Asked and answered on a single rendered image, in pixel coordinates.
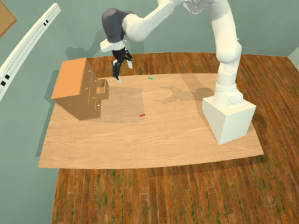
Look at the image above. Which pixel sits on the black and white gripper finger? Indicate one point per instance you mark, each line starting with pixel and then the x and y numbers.
pixel 128 59
pixel 116 69

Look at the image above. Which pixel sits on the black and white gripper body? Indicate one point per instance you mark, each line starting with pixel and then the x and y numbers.
pixel 118 54

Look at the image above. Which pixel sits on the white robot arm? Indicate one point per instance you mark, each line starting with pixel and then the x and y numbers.
pixel 117 23

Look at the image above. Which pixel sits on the brown wooden chest of drawers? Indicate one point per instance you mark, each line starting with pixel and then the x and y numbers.
pixel 67 90

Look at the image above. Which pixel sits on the brown wooden drawer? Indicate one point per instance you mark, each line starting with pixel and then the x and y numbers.
pixel 83 91
pixel 97 105
pixel 87 71
pixel 102 91
pixel 93 82
pixel 92 97

